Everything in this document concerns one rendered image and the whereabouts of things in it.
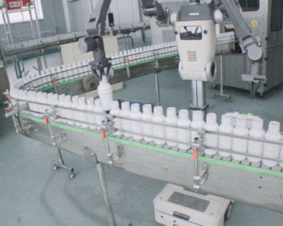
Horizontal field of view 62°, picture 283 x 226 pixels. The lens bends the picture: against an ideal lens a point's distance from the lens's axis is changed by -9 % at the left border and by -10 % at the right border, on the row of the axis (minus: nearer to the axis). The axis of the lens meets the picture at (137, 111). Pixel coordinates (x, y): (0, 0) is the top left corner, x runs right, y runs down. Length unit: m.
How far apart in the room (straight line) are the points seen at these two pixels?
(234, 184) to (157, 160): 0.35
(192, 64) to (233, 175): 0.80
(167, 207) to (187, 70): 0.98
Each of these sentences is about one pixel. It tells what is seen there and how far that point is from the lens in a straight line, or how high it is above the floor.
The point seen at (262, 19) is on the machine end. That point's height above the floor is 1.37.
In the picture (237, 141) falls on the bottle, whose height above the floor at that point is 1.09.
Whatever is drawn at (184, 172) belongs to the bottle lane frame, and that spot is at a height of 0.90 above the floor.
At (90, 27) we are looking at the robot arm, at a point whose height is 1.53.
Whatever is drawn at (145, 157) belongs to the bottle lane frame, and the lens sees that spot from 1.18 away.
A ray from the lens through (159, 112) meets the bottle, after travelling 1.08.
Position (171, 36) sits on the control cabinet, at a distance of 7.33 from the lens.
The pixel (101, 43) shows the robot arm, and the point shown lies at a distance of 1.19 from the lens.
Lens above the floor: 1.55
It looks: 21 degrees down
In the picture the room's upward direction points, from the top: 7 degrees counter-clockwise
